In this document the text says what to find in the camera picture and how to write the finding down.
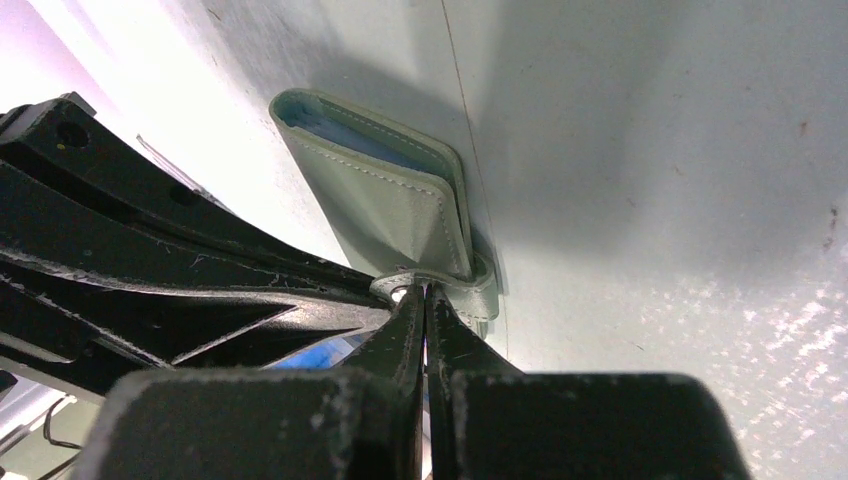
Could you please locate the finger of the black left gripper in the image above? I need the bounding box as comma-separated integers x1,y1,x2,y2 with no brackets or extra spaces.
1,98,371,292
1,248,390,398

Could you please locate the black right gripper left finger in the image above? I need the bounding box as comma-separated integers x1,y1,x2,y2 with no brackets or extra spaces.
72,287,425,479

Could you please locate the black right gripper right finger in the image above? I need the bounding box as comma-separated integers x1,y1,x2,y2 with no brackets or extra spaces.
424,287,749,479

